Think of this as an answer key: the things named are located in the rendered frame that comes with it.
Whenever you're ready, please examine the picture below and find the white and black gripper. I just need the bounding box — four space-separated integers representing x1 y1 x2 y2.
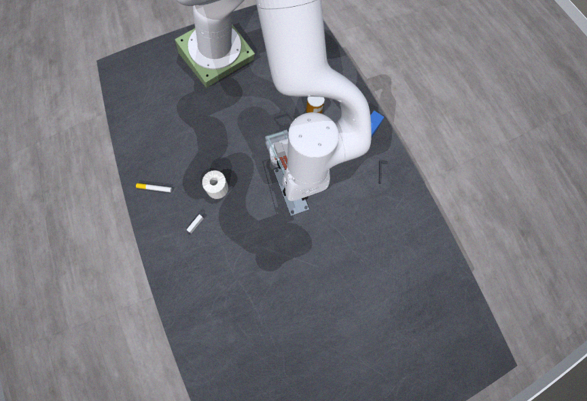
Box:
282 168 330 201

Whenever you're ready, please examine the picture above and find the blue rectangular block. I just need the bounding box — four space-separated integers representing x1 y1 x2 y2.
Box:
370 111 384 136

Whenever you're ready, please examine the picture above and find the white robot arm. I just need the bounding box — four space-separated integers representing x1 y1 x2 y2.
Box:
176 0 372 188

